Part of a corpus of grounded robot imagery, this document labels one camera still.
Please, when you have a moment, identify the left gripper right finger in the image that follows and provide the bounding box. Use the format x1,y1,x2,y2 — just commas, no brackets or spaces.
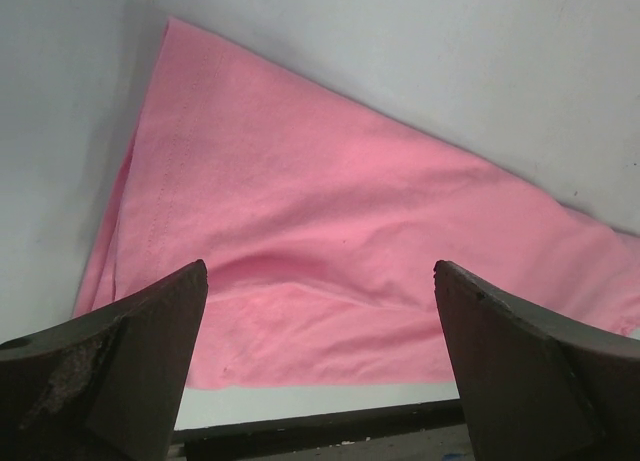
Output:
434,261,639,460

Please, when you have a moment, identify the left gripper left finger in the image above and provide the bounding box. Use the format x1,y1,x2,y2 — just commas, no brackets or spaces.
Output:
1,260,208,460

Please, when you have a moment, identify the pink t shirt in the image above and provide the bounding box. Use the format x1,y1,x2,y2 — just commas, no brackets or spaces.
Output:
75,19,639,389

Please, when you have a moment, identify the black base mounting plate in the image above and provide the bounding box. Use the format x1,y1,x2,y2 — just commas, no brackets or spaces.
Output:
167,400,473,460

